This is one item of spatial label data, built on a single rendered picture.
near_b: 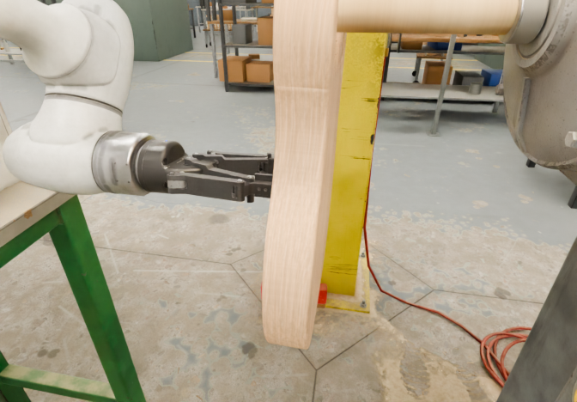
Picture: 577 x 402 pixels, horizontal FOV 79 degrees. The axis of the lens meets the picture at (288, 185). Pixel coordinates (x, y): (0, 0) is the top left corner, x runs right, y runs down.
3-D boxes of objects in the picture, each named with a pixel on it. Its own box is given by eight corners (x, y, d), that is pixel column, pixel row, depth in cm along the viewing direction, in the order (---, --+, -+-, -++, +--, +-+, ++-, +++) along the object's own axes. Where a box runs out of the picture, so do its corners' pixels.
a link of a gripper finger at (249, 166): (193, 181, 50) (193, 179, 51) (271, 179, 52) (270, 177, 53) (191, 155, 48) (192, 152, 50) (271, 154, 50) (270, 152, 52)
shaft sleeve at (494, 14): (497, 36, 32) (506, -4, 30) (512, 33, 29) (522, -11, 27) (300, 33, 34) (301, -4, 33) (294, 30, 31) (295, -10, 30)
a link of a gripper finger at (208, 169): (190, 155, 48) (181, 158, 47) (256, 171, 42) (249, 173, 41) (191, 183, 49) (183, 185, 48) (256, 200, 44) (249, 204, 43)
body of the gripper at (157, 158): (167, 181, 55) (224, 186, 53) (136, 200, 47) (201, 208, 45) (163, 133, 52) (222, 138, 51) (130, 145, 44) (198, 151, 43)
